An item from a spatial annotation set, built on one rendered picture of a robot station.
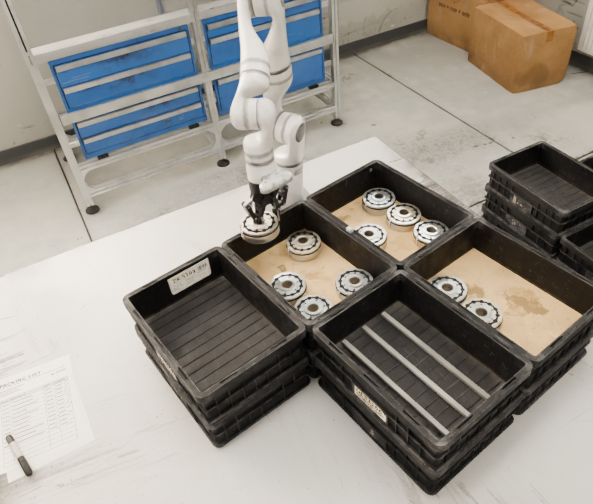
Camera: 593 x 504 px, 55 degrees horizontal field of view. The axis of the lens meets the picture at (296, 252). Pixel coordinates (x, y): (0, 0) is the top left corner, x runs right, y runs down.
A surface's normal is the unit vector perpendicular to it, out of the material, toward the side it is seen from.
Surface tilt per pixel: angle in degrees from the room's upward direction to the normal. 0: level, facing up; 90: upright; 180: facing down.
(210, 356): 0
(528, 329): 0
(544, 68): 91
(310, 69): 90
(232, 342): 0
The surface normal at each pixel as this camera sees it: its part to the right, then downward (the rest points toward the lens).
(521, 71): 0.26, 0.65
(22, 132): 0.47, 0.57
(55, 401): -0.08, -0.73
